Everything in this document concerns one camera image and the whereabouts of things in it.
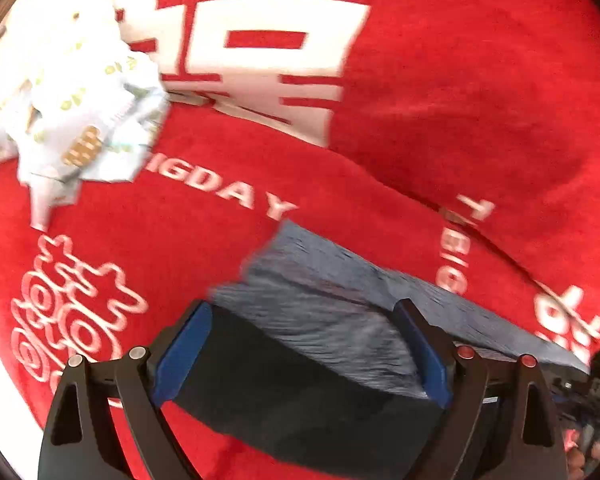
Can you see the black pants patterned waistband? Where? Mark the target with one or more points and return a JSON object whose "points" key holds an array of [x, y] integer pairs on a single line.
{"points": [[304, 364]]}

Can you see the white patterned cloth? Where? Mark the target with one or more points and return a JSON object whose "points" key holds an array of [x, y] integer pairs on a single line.
{"points": [[76, 103]]}

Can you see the right hand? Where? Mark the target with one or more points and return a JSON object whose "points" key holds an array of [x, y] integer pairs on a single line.
{"points": [[582, 448]]}

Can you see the red wedding blanket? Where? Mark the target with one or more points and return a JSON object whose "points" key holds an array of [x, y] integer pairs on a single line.
{"points": [[454, 141]]}

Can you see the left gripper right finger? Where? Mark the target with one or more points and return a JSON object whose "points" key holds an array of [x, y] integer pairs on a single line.
{"points": [[498, 419]]}

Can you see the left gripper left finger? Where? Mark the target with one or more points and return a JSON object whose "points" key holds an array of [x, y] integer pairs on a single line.
{"points": [[80, 441]]}

